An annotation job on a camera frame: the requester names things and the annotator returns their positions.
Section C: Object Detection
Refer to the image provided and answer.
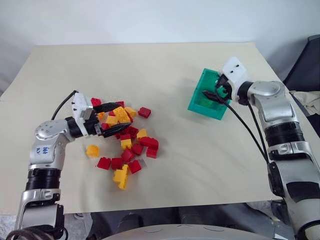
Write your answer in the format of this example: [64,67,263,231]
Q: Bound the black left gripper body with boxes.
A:
[83,111,106,138]

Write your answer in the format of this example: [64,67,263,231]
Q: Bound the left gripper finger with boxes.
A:
[101,122,133,139]
[94,101,121,114]

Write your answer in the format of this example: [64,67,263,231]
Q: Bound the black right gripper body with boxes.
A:
[217,81,237,103]

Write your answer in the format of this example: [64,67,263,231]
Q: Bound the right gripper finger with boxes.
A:
[214,73,229,88]
[201,89,227,105]

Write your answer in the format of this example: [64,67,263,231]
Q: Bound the green toy block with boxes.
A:
[197,98,219,111]

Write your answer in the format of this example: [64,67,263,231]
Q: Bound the large yellow toy block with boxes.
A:
[112,164,130,191]
[106,106,133,126]

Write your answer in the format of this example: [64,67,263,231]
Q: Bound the teal plastic bin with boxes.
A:
[187,67,230,122]

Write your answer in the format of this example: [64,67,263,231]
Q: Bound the beige cloth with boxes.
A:
[289,90,320,117]

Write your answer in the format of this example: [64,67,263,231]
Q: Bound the black chair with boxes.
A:
[281,34,320,92]

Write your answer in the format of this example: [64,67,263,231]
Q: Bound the silver robot torso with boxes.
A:
[99,221,296,240]

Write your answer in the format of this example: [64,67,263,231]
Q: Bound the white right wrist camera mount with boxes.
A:
[221,56,250,101]

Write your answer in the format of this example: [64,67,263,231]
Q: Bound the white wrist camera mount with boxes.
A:
[221,56,250,101]
[71,92,95,137]

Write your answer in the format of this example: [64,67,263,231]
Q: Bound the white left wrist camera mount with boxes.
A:
[71,92,95,137]

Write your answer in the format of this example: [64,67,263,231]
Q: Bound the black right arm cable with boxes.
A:
[221,99,272,166]
[246,102,272,163]

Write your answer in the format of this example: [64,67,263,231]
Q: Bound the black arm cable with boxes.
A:
[221,99,272,166]
[50,89,79,121]
[246,102,272,163]

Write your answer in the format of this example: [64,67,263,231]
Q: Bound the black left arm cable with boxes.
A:
[50,89,79,121]

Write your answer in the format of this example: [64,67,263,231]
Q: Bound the dark braided cable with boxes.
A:
[4,224,69,240]

